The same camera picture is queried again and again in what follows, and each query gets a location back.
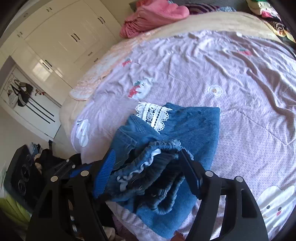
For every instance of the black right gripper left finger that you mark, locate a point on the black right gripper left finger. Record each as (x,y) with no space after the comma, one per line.
(51,218)

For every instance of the blue denim pants lace trim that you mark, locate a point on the blue denim pants lace trim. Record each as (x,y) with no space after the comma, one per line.
(147,178)

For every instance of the right hand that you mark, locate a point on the right hand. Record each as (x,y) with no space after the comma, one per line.
(178,236)

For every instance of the black bag on floor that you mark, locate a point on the black bag on floor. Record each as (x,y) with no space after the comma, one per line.
(28,174)

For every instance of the white door with hanging clothes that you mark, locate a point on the white door with hanging clothes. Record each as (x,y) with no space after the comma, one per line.
(30,104)

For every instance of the pink patterned bed quilt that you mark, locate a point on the pink patterned bed quilt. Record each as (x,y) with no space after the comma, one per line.
(250,79)

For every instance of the cream wardrobe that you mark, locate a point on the cream wardrobe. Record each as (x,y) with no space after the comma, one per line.
(56,42)

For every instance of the pink blanket bundle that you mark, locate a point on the pink blanket bundle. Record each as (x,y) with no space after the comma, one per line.
(150,15)

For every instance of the pile of folded clothes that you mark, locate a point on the pile of folded clothes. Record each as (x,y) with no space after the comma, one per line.
(271,18)

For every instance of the striped purple cloth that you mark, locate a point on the striped purple cloth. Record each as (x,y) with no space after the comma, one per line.
(201,8)

